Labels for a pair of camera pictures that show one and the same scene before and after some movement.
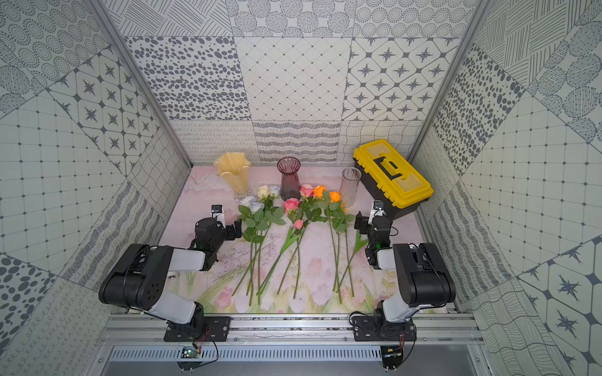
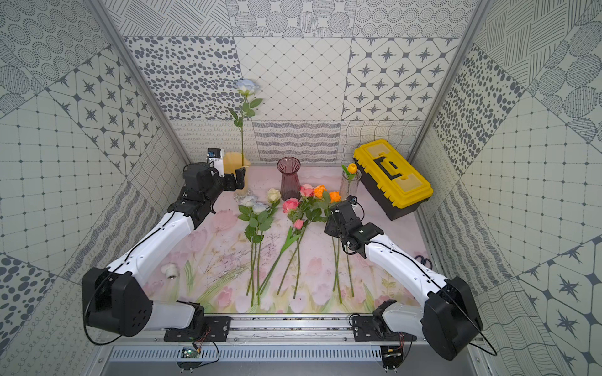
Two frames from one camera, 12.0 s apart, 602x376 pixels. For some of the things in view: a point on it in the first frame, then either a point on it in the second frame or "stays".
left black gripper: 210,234 to 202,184
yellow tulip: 358,244 to 351,170
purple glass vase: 290,186 stays
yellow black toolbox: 390,178 stays
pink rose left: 291,206 stays
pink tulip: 291,236 stays
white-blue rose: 250,207 stays
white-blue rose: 251,209 to 245,87
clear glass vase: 349,185 stays
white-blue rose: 273,217 to 260,222
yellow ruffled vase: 233,165 stays
